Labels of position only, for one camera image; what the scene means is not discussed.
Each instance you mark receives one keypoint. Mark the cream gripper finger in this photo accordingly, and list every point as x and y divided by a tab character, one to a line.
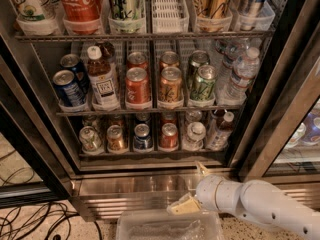
201	169
185	205

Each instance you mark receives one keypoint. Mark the red coke can bottom front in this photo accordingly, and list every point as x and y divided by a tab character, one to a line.
169	136

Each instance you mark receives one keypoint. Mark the red coke can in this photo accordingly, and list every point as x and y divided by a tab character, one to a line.
137	59
168	117
169	136
137	86

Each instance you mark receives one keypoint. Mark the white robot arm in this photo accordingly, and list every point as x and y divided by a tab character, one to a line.
255	201

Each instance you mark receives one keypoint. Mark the tea bottle bottom shelf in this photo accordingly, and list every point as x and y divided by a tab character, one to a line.
220	132

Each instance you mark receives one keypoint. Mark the red coke can bottom rear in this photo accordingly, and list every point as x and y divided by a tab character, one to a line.
168	117

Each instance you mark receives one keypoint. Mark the blue pepsi can bottom front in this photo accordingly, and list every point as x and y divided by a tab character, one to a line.
142	137

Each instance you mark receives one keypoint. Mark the blue pepsi can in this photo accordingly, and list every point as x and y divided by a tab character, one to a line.
143	118
73	63
142	137
68	89

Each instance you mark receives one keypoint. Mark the green can middle front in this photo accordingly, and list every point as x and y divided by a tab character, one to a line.
203	83

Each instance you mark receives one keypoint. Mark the right fridge glass door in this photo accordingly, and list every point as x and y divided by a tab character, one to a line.
285	91

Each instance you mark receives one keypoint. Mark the fridge glass door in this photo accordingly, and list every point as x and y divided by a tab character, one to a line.
285	91
29	170

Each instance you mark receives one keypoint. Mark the blue pepsi can bottom rear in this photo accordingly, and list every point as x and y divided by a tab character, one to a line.
143	118

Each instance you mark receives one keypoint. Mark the orange can middle front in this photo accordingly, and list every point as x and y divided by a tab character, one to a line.
170	87

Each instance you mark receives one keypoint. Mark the orange can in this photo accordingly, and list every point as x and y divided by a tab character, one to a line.
170	87
115	138
117	119
169	58

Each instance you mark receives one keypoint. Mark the steel fridge base grille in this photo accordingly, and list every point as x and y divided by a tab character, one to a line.
106	194

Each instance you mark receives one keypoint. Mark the orange can bottom front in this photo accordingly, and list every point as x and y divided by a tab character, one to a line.
115	138

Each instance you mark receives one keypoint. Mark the orange can bottom rear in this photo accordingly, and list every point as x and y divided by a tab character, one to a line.
117	119

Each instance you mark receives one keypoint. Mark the white can behind door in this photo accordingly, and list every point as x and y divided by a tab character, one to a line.
293	141

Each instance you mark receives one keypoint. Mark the red coke can middle front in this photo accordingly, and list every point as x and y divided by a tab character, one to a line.
137	86

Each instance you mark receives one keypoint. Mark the blue can behind door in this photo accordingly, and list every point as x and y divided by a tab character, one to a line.
312	133

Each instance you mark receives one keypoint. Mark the green can middle rear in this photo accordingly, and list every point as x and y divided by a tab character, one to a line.
196	59

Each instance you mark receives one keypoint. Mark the green white can bottom front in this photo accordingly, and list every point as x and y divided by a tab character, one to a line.
90	138

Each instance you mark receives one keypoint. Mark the green white can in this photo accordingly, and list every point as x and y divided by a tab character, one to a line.
91	120
90	138

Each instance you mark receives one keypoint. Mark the orange can middle rear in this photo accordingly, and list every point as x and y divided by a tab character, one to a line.
169	58

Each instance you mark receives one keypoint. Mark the green white can bottom rear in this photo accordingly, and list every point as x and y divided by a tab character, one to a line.
91	120

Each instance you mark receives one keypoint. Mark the red coke can middle rear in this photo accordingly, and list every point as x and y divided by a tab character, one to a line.
137	59

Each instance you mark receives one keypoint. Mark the left fridge glass door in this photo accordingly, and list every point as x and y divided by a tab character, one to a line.
29	170

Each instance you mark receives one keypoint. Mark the blue pepsi can middle front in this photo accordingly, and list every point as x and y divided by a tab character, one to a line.
68	89

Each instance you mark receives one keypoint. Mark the blue pepsi can middle rear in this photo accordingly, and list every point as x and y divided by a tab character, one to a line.
73	63

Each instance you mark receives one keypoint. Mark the silver tall can top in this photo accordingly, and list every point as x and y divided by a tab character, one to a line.
249	11

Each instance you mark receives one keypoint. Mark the green tall can top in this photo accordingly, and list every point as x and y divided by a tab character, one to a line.
127	9

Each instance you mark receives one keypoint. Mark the red coca-cola can top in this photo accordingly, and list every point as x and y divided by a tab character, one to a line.
82	10

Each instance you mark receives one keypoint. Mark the white 7up can top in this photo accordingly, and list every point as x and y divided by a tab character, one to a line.
35	10

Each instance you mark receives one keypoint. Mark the water bottle bottom front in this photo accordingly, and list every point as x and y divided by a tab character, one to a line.
193	139

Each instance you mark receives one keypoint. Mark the water bottle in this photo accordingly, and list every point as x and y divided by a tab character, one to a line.
193	116
231	49
245	69
193	139

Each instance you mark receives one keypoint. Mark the clear plastic bin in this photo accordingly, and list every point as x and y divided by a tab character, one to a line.
160	225

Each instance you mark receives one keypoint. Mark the water bottle bottom rear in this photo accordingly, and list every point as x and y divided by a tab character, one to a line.
193	116

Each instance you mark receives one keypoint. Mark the water bottle middle front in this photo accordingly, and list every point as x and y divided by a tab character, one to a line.
245	69

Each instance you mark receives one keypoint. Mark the water bottle middle rear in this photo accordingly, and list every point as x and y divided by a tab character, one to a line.
231	49

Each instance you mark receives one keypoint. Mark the brown tea bottle middle front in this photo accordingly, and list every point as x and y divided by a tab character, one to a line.
101	77

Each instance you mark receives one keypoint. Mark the brown tea bottle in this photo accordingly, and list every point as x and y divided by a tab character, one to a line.
101	77
108	52

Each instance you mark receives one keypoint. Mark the brown tea bottle middle rear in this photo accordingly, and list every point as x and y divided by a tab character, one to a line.
108	52

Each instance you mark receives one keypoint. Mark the empty white plastic tray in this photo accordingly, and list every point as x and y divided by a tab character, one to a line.
169	16

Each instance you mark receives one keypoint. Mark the middle wire shelf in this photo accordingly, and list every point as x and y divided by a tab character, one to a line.
150	110

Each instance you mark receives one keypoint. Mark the wire shelf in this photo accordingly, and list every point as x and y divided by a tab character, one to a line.
150	110
142	37

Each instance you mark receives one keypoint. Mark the top wire shelf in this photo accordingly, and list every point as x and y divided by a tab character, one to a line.
142	37

